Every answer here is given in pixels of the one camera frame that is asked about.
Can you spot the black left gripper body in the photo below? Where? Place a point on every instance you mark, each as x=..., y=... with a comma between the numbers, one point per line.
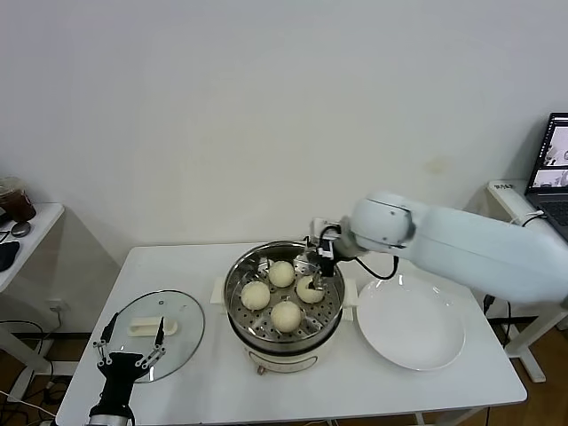
x=120, y=377

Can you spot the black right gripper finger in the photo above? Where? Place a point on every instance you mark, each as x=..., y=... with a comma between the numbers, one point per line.
x=317, y=284

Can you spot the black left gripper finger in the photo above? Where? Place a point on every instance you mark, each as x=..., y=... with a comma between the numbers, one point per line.
x=108, y=332
x=159, y=335

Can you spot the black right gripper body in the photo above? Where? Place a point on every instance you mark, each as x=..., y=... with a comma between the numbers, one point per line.
x=327, y=265

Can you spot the white steamed baozi bun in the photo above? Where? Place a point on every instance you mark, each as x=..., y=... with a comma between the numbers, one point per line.
x=304, y=291
x=255, y=295
x=281, y=274
x=285, y=316

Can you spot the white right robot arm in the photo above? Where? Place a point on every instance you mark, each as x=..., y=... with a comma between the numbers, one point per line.
x=466, y=253

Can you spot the steel perforated steamer basket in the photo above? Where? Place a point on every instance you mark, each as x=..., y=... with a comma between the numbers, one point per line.
x=319, y=319

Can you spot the white electric cooking pot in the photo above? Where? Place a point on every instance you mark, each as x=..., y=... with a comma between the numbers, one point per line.
x=288, y=361

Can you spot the white round plate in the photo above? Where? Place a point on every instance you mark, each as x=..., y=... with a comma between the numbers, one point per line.
x=408, y=328

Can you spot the black computer mouse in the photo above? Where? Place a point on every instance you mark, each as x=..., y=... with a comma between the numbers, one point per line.
x=8, y=256

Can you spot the white side desk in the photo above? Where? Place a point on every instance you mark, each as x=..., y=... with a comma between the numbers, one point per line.
x=40, y=222

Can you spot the small grey round disc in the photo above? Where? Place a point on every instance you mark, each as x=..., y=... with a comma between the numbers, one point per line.
x=21, y=230

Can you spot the plastic iced coffee cup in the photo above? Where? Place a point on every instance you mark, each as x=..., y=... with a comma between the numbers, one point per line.
x=18, y=204

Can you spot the dark grey open laptop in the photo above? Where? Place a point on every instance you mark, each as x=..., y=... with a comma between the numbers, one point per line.
x=550, y=204

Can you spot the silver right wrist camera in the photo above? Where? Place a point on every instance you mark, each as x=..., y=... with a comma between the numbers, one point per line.
x=326, y=244

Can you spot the white wall socket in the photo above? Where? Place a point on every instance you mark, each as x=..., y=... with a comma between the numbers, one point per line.
x=57, y=306

